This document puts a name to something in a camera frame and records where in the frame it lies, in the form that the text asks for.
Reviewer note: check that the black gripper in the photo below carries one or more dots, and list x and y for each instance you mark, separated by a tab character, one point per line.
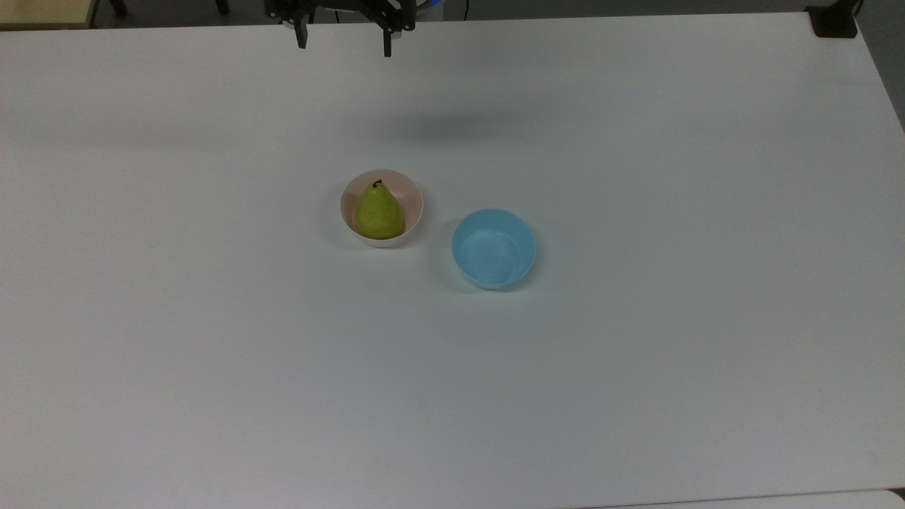
339	6

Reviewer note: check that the green pear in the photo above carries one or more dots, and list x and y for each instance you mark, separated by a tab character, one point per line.
380	212

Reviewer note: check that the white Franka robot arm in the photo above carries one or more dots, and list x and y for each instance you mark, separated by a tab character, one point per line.
430	3

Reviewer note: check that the pink plastic bowl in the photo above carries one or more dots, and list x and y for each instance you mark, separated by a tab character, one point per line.
413	201

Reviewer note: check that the light blue plastic bowl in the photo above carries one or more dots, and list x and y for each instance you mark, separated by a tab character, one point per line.
493	251

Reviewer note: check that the dark chair leg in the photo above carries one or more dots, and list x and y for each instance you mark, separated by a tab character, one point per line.
222	6
119	7

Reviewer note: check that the beige wooden table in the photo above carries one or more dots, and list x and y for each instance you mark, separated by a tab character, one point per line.
42	13

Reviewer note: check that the black clamp camera pole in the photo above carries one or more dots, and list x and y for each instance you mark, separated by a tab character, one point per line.
833	22

